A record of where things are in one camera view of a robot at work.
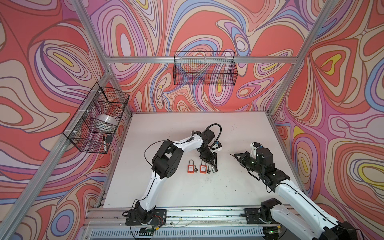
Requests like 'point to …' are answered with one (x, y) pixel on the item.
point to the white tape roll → (105, 123)
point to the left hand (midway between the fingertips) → (216, 164)
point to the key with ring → (196, 170)
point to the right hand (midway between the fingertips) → (234, 157)
